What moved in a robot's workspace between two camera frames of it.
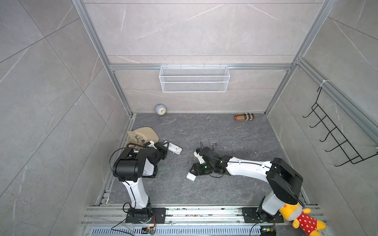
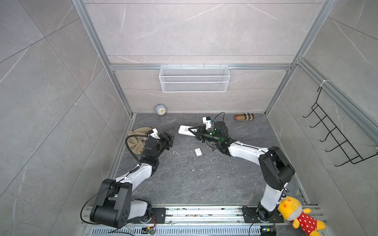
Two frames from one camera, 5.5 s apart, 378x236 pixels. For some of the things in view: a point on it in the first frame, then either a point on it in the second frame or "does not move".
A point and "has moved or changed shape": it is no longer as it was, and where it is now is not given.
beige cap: x=141 y=135 does not move
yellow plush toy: x=295 y=211 does not move
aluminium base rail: x=103 y=221 does not move
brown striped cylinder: x=245 y=116 does not move
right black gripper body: x=204 y=168 to x=208 y=135
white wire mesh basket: x=194 y=79 does not move
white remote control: x=173 y=147 to x=184 y=130
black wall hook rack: x=349 y=150 does not move
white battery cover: x=191 y=176 has moved or changed shape
